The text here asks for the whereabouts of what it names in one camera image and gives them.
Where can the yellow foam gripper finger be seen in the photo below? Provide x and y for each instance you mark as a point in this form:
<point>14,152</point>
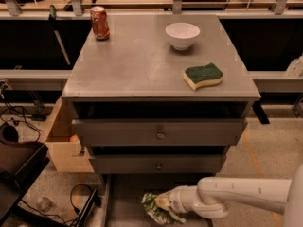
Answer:
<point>162,201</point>

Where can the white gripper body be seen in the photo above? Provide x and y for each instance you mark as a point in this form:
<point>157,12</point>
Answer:
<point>175,200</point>

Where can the green jalapeno chip bag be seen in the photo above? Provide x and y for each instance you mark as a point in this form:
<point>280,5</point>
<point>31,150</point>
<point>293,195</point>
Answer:
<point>159,215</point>

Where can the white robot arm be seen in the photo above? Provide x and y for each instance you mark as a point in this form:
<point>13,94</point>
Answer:
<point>209,196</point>

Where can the grey open bottom drawer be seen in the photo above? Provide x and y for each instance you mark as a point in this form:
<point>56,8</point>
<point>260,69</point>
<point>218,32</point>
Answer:
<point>125,193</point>

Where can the grey middle drawer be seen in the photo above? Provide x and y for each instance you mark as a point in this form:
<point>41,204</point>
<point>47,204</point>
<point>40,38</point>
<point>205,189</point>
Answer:
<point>152,164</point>

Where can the grey top drawer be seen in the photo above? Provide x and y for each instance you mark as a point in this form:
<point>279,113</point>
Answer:
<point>123,133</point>

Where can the grey drawer cabinet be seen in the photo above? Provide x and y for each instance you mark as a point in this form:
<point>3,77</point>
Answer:
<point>137,74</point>

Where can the light wooden box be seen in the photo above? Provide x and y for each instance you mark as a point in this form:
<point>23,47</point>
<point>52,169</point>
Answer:
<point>66,156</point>

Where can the orange ball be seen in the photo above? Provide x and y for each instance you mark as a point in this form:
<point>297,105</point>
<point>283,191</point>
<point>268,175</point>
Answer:
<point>73,139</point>

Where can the clear plastic cup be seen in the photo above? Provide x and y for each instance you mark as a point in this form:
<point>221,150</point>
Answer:
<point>44,204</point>

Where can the green and yellow sponge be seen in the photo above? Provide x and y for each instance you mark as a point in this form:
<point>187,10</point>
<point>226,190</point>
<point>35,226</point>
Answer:
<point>203,76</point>

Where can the white ceramic bowl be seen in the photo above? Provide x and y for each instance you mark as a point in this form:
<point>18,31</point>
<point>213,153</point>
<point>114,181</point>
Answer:
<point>182,36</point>

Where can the orange soda can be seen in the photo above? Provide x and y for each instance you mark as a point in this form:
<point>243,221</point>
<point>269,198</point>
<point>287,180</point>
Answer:
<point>99,23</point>

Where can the green handled tool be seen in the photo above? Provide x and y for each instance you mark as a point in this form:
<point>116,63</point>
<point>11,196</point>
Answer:
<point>52,17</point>

